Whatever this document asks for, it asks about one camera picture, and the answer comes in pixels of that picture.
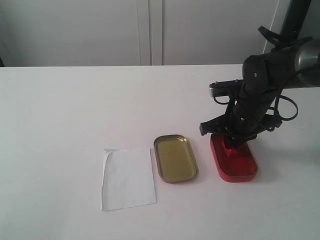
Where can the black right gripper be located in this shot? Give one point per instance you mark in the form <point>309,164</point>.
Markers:
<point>255,106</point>

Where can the red stamp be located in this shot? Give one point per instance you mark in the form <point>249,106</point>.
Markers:
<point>228,148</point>

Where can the white paper sheet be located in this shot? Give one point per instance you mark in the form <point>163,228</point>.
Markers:
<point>128,179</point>

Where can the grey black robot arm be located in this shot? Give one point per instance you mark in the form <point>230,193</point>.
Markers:
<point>303,52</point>

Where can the red ink pad tin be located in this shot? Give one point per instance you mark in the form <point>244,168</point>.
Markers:
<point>234,165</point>

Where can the gold tin lid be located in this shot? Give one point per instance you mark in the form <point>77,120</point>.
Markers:
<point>175,159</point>

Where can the white cabinet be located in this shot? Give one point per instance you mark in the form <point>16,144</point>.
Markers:
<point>36,33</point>

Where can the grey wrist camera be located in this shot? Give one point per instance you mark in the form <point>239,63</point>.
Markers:
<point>223,88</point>

